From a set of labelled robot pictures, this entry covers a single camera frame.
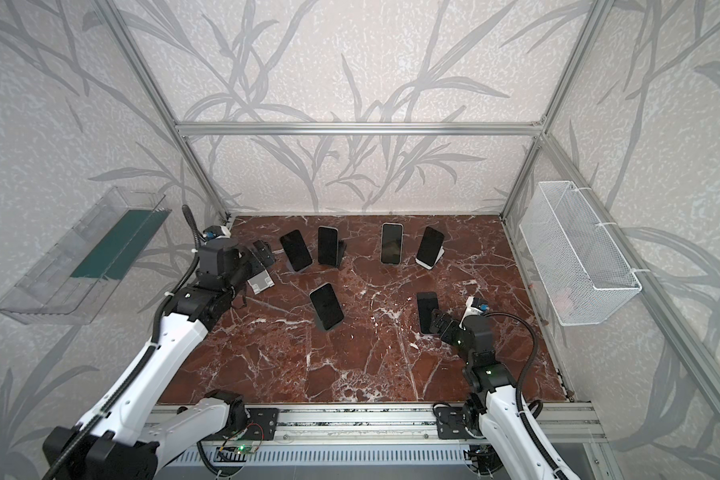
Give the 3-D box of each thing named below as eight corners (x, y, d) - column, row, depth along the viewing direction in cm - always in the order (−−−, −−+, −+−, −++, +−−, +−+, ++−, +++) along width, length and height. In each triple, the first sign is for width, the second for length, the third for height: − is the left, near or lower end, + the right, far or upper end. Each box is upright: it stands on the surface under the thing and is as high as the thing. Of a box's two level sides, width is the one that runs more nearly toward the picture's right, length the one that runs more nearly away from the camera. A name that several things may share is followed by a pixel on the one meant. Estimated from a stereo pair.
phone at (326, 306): (325, 332, 91) (317, 308, 79) (317, 317, 95) (308, 292, 82) (343, 322, 93) (338, 298, 81) (335, 308, 97) (329, 282, 84)
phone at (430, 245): (416, 259, 109) (420, 236, 98) (422, 249, 112) (426, 225, 102) (433, 266, 107) (438, 243, 96) (438, 255, 110) (444, 232, 100)
